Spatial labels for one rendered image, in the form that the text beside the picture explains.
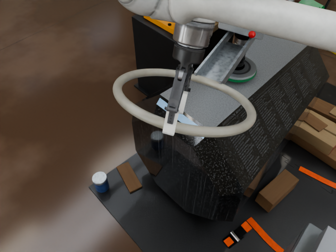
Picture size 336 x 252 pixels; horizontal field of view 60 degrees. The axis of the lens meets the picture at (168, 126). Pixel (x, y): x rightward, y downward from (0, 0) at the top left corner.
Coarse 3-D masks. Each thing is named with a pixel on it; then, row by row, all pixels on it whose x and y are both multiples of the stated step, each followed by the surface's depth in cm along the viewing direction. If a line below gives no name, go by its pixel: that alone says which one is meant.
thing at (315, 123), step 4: (308, 116) 233; (312, 116) 233; (304, 120) 231; (308, 120) 230; (312, 120) 230; (316, 120) 230; (320, 120) 230; (308, 124) 229; (312, 124) 228; (316, 124) 228; (320, 124) 228; (324, 124) 228; (316, 128) 225; (320, 128) 225
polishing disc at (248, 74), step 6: (246, 60) 163; (246, 66) 160; (252, 66) 160; (234, 72) 156; (240, 72) 156; (246, 72) 156; (252, 72) 156; (234, 78) 154; (240, 78) 153; (246, 78) 154
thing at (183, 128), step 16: (128, 80) 105; (192, 80) 119; (208, 80) 117; (240, 96) 107; (144, 112) 80; (176, 128) 78; (192, 128) 78; (208, 128) 79; (224, 128) 81; (240, 128) 84
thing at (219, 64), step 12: (228, 36) 141; (216, 48) 130; (228, 48) 137; (240, 48) 137; (204, 60) 123; (216, 60) 130; (228, 60) 131; (204, 72) 124; (216, 72) 124; (228, 72) 118; (204, 84) 119
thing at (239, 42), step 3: (234, 33) 145; (237, 33) 143; (237, 36) 143; (240, 36) 142; (243, 36) 142; (246, 36) 142; (234, 39) 148; (237, 39) 145; (240, 39) 144; (243, 39) 143; (246, 39) 143; (237, 42) 146; (240, 42) 145; (243, 42) 145; (243, 45) 146
